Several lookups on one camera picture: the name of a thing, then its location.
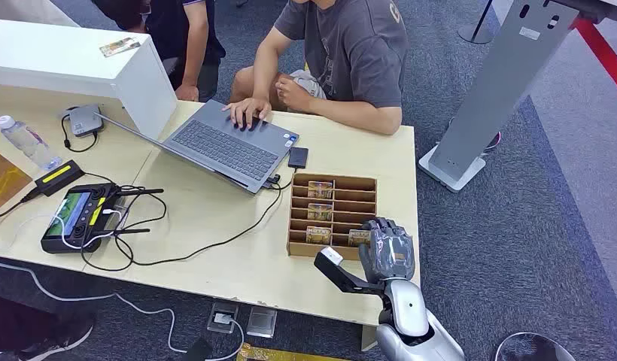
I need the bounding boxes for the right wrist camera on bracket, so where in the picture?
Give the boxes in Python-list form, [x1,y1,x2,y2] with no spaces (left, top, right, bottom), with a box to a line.
[313,246,388,296]

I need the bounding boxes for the person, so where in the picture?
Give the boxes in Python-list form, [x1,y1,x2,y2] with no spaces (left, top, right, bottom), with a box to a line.
[221,0,409,137]
[90,0,228,104]

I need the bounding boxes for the person's leg with shoe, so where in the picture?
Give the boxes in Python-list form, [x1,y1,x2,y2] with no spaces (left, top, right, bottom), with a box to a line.
[0,293,96,361]

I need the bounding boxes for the closed floor socket box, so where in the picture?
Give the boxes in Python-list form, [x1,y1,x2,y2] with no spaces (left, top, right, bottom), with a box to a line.
[245,305,278,340]

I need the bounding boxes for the black remote controller with screen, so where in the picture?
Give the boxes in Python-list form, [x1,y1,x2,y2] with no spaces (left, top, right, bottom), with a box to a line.
[40,182,166,256]

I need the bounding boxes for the black stanchion post with base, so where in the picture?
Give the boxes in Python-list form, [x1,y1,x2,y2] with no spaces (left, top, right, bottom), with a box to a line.
[457,0,495,45]

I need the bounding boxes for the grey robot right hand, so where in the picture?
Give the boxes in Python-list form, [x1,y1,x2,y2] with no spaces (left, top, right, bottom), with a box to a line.
[358,217,417,285]

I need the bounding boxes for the short black adapter cable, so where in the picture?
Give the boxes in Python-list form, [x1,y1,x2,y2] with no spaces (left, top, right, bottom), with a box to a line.
[59,105,99,154]

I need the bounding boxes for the white counter block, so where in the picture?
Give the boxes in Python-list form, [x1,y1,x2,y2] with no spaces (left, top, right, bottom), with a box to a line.
[0,18,179,141]

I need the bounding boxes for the brown slotted card holder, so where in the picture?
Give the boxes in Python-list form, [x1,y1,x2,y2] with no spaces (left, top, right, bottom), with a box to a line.
[286,172,378,262]

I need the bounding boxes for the gold foil strip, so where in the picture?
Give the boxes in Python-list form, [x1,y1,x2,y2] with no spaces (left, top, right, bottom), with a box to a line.
[236,342,351,361]

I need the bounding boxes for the person's hand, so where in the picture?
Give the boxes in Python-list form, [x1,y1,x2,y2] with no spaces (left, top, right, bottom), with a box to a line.
[174,83,200,103]

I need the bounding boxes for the floor socket box with plug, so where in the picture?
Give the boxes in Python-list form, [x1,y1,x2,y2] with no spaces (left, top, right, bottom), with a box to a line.
[206,301,240,335]

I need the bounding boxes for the printed card on counter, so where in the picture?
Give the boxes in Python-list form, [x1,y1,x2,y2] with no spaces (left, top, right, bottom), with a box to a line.
[98,36,142,59]

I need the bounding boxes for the black box with yellow label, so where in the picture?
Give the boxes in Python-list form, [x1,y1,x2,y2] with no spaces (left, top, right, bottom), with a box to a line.
[33,159,86,197]

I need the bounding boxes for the person's left hand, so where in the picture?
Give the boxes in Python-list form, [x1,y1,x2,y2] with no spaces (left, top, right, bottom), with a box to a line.
[275,74,315,114]

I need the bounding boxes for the grey open laptop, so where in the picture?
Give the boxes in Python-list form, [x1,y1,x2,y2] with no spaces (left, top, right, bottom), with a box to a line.
[93,99,301,196]

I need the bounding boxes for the round grey-rimmed base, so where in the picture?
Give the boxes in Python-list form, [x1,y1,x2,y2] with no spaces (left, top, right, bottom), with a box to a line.
[494,332,577,361]

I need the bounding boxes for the long black cable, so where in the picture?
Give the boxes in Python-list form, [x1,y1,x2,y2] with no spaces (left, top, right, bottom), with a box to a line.
[80,171,296,273]

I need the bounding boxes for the grey kiosk stand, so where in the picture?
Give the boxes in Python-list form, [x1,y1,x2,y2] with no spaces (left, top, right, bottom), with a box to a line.
[418,0,582,194]

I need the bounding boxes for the clear plastic water bottle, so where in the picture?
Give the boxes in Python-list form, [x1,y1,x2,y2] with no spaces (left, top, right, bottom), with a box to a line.
[0,114,64,172]

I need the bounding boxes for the long white floor cable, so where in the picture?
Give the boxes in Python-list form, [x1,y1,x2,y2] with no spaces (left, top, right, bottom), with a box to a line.
[0,256,245,361]

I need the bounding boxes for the gold printed card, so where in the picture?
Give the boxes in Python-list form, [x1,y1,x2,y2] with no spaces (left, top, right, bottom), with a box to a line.
[347,229,372,249]
[305,226,333,246]
[307,180,335,200]
[306,203,335,222]

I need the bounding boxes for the grey square adapter box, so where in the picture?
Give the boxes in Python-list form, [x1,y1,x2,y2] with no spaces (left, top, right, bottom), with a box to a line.
[68,104,105,138]

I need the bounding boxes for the red barrier belt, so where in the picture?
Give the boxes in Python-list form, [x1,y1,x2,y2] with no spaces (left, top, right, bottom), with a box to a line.
[570,16,617,101]

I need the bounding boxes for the brown cardboard board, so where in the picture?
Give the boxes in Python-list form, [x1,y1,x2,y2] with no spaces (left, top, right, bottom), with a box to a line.
[0,150,35,216]

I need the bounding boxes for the small black flat device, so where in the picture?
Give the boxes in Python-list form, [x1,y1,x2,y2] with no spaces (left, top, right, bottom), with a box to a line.
[287,146,310,171]

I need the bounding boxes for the person's right hand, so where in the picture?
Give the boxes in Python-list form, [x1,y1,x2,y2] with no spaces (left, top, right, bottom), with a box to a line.
[221,96,272,132]

